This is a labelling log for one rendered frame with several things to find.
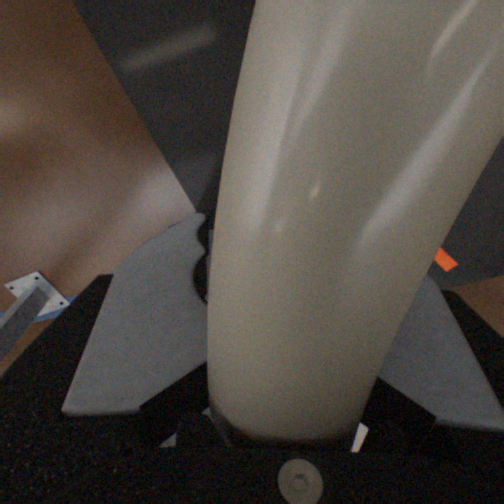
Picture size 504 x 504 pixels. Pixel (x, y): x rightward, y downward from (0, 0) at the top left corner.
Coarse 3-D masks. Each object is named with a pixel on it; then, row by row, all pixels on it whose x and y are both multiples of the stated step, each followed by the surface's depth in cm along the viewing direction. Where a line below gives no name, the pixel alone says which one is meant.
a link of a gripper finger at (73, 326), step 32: (96, 288) 8; (64, 320) 7; (32, 352) 6; (64, 352) 6; (0, 384) 6; (32, 384) 6; (64, 384) 6; (0, 416) 5; (32, 416) 5; (128, 416) 5; (0, 448) 5; (32, 448) 5; (64, 448) 5; (96, 448) 5; (128, 448) 5; (0, 480) 4; (32, 480) 4; (64, 480) 4
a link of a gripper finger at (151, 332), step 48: (192, 240) 10; (144, 288) 8; (192, 288) 8; (96, 336) 7; (144, 336) 7; (192, 336) 7; (96, 384) 6; (144, 384) 6; (192, 384) 6; (144, 432) 6
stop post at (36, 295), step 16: (32, 272) 134; (16, 288) 138; (32, 288) 137; (48, 288) 137; (16, 304) 130; (32, 304) 132; (48, 304) 143; (64, 304) 142; (0, 320) 124; (16, 320) 124; (32, 320) 130; (0, 336) 117; (16, 336) 122; (0, 352) 115
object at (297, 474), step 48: (192, 432) 5; (384, 432) 5; (96, 480) 4; (144, 480) 4; (192, 480) 4; (240, 480) 4; (288, 480) 4; (336, 480) 4; (384, 480) 4; (432, 480) 4; (480, 480) 4
